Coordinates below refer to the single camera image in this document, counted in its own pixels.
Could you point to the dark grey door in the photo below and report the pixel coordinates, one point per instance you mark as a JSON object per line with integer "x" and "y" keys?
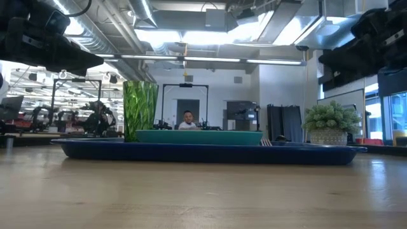
{"x": 192, "y": 105}

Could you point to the person in black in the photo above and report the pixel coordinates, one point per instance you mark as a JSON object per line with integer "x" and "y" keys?
{"x": 98, "y": 119}

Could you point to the teal round plate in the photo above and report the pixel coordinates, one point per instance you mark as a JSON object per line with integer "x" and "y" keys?
{"x": 200, "y": 137}

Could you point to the short round silver duct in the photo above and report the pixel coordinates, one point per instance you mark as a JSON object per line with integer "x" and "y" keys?
{"x": 143, "y": 12}

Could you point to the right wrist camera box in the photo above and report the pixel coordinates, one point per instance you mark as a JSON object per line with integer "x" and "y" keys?
{"x": 369, "y": 23}

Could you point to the person in white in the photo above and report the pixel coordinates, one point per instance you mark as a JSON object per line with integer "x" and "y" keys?
{"x": 187, "y": 122}

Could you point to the black frame with camera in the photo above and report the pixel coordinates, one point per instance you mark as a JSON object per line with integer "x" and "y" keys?
{"x": 186, "y": 85}

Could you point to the black curtain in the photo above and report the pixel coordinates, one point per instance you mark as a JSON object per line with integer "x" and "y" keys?
{"x": 284, "y": 122}

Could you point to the rectangular silver ceiling duct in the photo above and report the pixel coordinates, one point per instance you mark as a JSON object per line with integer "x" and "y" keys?
{"x": 337, "y": 31}

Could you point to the neighbouring work table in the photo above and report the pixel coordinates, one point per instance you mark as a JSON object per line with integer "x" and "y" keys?
{"x": 19, "y": 136}

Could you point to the red bin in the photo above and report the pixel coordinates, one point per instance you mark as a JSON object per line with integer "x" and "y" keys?
{"x": 369, "y": 142}

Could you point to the woven plant pot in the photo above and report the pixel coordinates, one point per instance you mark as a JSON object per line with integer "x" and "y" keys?
{"x": 328, "y": 137}

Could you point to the black desk monitor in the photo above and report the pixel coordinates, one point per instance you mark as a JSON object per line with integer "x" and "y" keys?
{"x": 11, "y": 106}

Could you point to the long ceiling light bar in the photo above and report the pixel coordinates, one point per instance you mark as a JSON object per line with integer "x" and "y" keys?
{"x": 222, "y": 59}

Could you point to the long spiral silver duct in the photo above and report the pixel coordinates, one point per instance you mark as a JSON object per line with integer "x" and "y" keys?
{"x": 95, "y": 35}

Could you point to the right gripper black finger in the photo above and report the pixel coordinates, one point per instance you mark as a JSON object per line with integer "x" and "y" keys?
{"x": 346, "y": 57}
{"x": 356, "y": 70}

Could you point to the ceiling security camera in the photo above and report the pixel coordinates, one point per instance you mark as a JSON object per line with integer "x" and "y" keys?
{"x": 302, "y": 48}

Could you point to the black rounded object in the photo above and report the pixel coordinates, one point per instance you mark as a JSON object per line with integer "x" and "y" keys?
{"x": 281, "y": 138}

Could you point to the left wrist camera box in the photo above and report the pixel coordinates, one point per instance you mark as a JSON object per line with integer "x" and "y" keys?
{"x": 58, "y": 21}

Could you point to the light wooden fork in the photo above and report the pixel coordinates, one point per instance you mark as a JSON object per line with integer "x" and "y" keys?
{"x": 266, "y": 142}

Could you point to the black frame in open hall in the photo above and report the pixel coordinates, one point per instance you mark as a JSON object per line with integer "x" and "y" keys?
{"x": 78, "y": 80}

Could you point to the background black robot arm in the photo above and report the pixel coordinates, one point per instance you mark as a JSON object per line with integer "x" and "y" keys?
{"x": 210, "y": 126}
{"x": 162, "y": 125}

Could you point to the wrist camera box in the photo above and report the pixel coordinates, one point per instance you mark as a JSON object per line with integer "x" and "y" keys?
{"x": 58, "y": 21}
{"x": 369, "y": 23}

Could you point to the grey ceiling box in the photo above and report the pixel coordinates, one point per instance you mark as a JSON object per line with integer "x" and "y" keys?
{"x": 216, "y": 19}

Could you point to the grey square wall vent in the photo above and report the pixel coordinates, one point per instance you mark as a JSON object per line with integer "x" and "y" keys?
{"x": 238, "y": 80}
{"x": 189, "y": 79}

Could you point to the green patterned cup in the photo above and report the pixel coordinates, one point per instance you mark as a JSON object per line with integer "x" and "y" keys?
{"x": 140, "y": 108}

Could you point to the dark blue tray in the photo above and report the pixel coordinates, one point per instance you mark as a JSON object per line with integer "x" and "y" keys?
{"x": 206, "y": 154}

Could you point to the black cabinet with screen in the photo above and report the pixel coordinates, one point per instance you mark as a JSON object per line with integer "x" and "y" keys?
{"x": 238, "y": 109}

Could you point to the green bushy plant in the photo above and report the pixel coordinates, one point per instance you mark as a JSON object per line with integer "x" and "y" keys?
{"x": 332, "y": 116}

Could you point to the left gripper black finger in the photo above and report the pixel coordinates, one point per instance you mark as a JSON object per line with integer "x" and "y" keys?
{"x": 73, "y": 70}
{"x": 82, "y": 58}

